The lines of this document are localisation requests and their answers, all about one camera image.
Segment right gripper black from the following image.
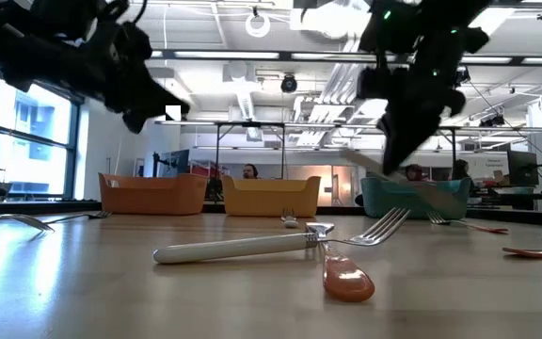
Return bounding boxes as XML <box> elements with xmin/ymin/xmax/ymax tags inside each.
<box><xmin>358</xmin><ymin>56</ymin><xmax>468</xmax><ymax>175</ymax></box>

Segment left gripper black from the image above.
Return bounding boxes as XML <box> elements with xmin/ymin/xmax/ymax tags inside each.
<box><xmin>19</xmin><ymin>25</ymin><xmax>192</xmax><ymax>136</ymax></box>

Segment black-handled knife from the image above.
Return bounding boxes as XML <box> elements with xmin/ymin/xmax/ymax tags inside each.
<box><xmin>341</xmin><ymin>148</ymin><xmax>463</xmax><ymax>216</ymax></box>

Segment orange-handled fork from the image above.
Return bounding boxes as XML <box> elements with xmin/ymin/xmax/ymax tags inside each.
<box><xmin>425</xmin><ymin>210</ymin><xmax>510</xmax><ymax>235</ymax></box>
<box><xmin>305</xmin><ymin>221</ymin><xmax>376</xmax><ymax>304</ymax></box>
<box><xmin>502</xmin><ymin>246</ymin><xmax>542</xmax><ymax>260</ymax></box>

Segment white-handled fork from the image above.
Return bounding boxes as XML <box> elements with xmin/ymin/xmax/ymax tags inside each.
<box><xmin>151</xmin><ymin>207</ymin><xmax>412</xmax><ymax>266</ymax></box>
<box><xmin>280</xmin><ymin>208</ymin><xmax>299</xmax><ymax>230</ymax></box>
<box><xmin>0</xmin><ymin>213</ymin><xmax>56</xmax><ymax>234</ymax></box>

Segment black computer monitor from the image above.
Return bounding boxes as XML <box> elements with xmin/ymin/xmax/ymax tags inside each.
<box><xmin>506</xmin><ymin>150</ymin><xmax>540</xmax><ymax>187</ymax></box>
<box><xmin>151</xmin><ymin>149</ymin><xmax>191</xmax><ymax>179</ymax></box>

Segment teal plastic bin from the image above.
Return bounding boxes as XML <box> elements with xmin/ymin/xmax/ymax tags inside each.
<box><xmin>359</xmin><ymin>176</ymin><xmax>472</xmax><ymax>221</ymax></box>

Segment orange plastic bin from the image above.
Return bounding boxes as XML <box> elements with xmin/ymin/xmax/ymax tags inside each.
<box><xmin>98</xmin><ymin>172</ymin><xmax>209</xmax><ymax>217</ymax></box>

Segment dark office desk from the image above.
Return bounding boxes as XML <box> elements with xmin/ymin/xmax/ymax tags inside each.
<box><xmin>470</xmin><ymin>186</ymin><xmax>542</xmax><ymax>213</ymax></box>

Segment black round ceiling fixture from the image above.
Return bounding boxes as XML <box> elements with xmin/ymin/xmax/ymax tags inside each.
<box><xmin>279</xmin><ymin>73</ymin><xmax>299</xmax><ymax>94</ymax></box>

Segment large window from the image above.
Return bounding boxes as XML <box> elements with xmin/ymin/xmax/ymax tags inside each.
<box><xmin>0</xmin><ymin>77</ymin><xmax>85</xmax><ymax>202</ymax></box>

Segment overhead light bar beam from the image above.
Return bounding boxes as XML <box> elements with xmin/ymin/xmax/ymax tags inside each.
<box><xmin>151</xmin><ymin>48</ymin><xmax>542</xmax><ymax>67</ymax></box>

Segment yellow plastic bin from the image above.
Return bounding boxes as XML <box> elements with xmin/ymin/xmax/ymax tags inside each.
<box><xmin>221</xmin><ymin>174</ymin><xmax>322</xmax><ymax>218</ymax></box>

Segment black ceiling-mounted camera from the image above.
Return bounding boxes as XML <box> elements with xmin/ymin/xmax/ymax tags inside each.
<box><xmin>454</xmin><ymin>64</ymin><xmax>471</xmax><ymax>89</ymax></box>

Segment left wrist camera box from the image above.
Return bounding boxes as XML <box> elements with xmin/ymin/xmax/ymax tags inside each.
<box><xmin>28</xmin><ymin>0</ymin><xmax>112</xmax><ymax>48</ymax></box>

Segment white hanging ring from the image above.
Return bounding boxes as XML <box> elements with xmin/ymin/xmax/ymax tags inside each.
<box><xmin>244</xmin><ymin>11</ymin><xmax>272</xmax><ymax>40</ymax></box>

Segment black aluminium rig frame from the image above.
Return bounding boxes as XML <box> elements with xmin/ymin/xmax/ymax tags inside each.
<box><xmin>0</xmin><ymin>200</ymin><xmax>542</xmax><ymax>228</ymax></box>

